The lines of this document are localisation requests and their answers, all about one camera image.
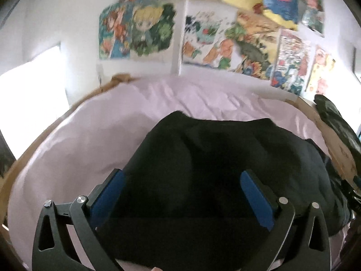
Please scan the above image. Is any wooden bed frame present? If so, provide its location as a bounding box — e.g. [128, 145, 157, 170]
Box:
[0, 73, 357, 232]

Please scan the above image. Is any white fish poster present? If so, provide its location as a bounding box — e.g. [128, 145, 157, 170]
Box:
[181, 0, 238, 69]

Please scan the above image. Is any pink bed sheet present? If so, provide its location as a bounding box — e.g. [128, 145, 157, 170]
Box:
[7, 76, 350, 271]

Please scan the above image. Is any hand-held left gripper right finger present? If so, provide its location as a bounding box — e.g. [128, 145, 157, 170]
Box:
[240, 169, 331, 271]

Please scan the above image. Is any small red grey poster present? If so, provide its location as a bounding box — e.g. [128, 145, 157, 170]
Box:
[297, 0, 325, 37]

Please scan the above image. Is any blue orange cartoon poster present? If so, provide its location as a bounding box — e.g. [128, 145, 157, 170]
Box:
[98, 2, 132, 60]

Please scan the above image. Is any green blond character poster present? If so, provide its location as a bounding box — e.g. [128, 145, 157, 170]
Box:
[130, 1, 175, 63]

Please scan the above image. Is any comic panel poster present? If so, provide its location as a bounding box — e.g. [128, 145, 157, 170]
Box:
[271, 29, 311, 95]

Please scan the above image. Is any bright window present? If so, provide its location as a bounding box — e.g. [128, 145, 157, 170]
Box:
[0, 43, 70, 159]

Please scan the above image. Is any orange green dinosaur poster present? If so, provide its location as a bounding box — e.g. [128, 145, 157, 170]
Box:
[233, 8, 280, 79]

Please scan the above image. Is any dark cloth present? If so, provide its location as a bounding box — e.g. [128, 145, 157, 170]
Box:
[314, 94, 361, 162]

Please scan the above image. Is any pink yellow poster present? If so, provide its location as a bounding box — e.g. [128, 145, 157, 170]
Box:
[305, 46, 337, 97]

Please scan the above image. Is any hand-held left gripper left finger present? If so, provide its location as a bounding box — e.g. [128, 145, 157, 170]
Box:
[32, 169, 126, 271]

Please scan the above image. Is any black garment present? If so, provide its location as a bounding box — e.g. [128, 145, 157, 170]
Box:
[97, 111, 353, 264]

